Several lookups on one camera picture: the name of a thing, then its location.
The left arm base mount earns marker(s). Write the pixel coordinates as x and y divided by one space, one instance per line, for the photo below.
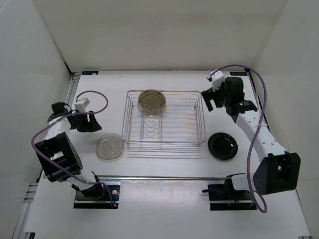
99 199

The black round plate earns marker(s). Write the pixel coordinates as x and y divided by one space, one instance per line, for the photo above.
222 146

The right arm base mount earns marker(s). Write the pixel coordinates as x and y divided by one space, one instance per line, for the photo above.
221 200

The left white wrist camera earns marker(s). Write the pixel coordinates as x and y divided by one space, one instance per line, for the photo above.
81 104

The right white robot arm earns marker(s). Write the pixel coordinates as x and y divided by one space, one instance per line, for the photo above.
278 170

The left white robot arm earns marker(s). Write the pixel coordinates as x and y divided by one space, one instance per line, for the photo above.
57 155

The clear plate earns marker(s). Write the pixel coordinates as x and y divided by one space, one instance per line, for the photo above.
150 109
109 146

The beige round plate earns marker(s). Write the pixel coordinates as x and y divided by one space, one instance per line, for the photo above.
151 93

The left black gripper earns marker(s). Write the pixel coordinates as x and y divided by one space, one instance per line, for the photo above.
90 126

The chrome wire dish rack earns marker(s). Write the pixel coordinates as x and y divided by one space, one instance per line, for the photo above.
180 123

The metal rail bar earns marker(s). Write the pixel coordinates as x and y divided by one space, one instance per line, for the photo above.
136 178

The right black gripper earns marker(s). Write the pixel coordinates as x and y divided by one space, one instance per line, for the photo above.
209 95

